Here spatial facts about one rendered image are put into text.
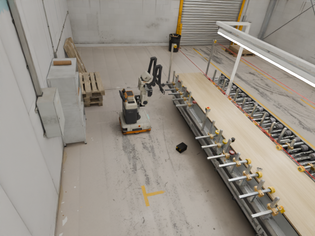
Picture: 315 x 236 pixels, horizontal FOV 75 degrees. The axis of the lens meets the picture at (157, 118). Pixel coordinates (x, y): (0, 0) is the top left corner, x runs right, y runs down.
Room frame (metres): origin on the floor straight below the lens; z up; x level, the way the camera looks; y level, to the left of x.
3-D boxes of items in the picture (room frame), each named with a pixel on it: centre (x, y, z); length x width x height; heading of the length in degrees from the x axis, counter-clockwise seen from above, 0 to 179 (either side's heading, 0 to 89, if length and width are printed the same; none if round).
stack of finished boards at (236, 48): (10.47, -4.41, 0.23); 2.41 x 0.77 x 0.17; 111
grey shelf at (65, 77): (3.49, 1.80, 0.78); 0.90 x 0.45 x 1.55; 19
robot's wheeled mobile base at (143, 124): (3.88, 0.54, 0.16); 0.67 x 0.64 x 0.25; 109
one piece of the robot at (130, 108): (3.85, 0.62, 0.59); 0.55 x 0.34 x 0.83; 19
